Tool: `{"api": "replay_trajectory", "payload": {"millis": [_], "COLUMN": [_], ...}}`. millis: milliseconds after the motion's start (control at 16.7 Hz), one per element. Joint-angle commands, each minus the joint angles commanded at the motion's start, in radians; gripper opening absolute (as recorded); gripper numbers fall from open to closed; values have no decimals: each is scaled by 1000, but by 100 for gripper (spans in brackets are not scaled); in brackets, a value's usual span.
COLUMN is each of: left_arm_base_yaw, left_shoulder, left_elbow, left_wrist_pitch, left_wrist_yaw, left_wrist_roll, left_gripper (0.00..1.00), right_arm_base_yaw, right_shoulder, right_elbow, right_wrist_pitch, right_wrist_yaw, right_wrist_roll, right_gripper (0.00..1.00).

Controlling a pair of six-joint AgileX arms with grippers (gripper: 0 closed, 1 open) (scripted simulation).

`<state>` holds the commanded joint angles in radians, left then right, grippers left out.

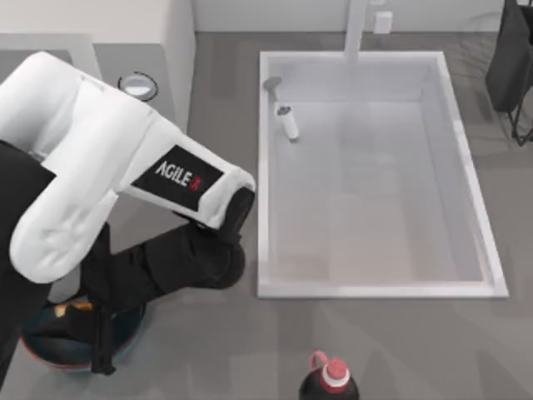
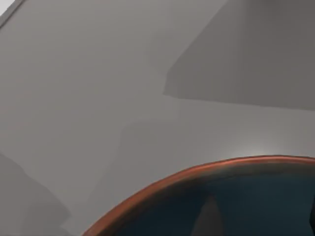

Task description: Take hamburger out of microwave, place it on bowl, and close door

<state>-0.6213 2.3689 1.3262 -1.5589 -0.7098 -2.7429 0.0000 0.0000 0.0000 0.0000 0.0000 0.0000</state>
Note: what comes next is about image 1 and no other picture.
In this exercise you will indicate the blue and red bowl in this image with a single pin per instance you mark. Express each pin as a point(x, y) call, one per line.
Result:
point(129, 333)

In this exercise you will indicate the white and grey cabinet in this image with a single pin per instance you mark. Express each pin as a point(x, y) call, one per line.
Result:
point(179, 62)

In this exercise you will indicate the dark bottle with red cap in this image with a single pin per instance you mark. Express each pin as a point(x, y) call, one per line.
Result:
point(329, 381)

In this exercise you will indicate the white cylinder with grey end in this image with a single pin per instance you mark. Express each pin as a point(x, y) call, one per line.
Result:
point(290, 125)

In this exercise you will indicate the small grey sink plug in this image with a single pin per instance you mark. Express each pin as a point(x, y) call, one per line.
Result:
point(272, 82)

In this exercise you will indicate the white sink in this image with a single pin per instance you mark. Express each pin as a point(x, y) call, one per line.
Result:
point(375, 187)

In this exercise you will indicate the tall white tap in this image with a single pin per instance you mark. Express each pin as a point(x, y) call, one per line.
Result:
point(355, 29)

